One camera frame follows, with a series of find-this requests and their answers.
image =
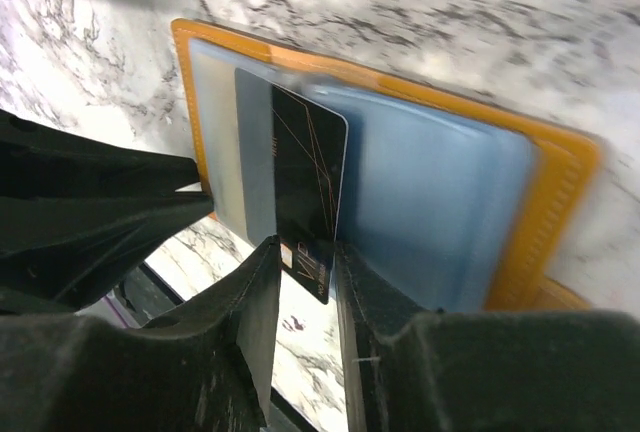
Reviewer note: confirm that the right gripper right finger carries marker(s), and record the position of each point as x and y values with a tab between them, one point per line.
407	368

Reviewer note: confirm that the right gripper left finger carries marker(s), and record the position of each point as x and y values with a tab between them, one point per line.
205	365

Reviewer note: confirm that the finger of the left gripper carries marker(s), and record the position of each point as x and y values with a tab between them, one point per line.
61	255
41	162

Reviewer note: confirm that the yellow leather card holder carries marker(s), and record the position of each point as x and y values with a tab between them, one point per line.
458	204

